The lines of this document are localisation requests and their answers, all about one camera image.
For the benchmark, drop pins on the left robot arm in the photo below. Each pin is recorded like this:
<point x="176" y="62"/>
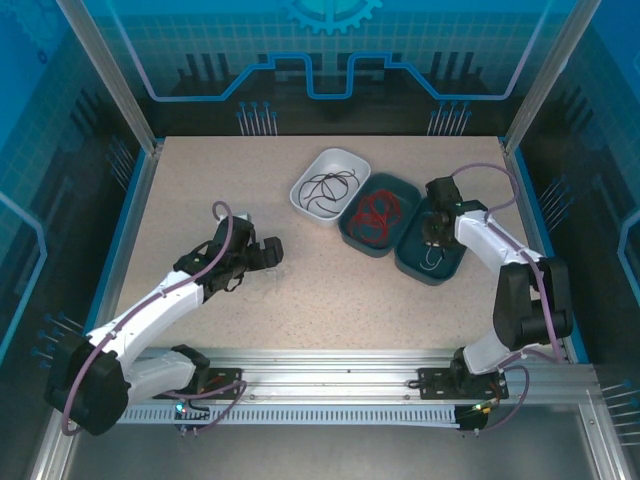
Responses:
<point x="150" y="310"/>

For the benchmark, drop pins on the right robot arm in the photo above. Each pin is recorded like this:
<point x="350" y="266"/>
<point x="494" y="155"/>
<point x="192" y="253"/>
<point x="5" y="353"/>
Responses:
<point x="480" y="235"/>

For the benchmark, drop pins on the teal plastic tray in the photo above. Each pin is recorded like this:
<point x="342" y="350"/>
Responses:
<point x="407" y="210"/>
<point x="412" y="250"/>

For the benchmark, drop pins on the white plastic tray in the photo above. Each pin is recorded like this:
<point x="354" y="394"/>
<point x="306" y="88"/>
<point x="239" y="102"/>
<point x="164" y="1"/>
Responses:
<point x="310" y="165"/>

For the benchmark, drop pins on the black controller board with LED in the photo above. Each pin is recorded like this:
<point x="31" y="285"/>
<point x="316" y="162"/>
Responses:
<point x="182" y="411"/>
<point x="470" y="417"/>

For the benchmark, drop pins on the grey metal lower panel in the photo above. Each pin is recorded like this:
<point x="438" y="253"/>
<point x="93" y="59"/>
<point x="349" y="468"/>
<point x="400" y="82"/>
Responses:
<point x="325" y="455"/>

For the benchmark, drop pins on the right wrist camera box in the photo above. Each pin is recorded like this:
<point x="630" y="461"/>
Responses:
<point x="442" y="190"/>

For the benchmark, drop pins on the aluminium table side rail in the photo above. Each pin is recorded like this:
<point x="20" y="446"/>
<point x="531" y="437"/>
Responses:
<point x="135" y="215"/>
<point x="525" y="210"/>

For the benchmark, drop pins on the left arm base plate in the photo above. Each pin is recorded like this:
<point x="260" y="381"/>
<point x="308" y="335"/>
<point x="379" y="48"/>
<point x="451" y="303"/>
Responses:
<point x="227" y="375"/>

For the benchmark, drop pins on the aluminium mounting rail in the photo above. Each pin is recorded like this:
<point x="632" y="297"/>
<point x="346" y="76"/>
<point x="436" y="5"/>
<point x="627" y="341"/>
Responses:
<point x="325" y="365"/>

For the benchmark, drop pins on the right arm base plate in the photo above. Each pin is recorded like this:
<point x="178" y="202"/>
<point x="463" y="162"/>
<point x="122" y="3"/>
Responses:
<point x="432" y="382"/>

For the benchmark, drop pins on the aluminium frame post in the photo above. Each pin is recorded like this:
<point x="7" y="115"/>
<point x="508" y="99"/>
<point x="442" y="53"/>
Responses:
<point x="545" y="75"/>
<point x="110" y="75"/>

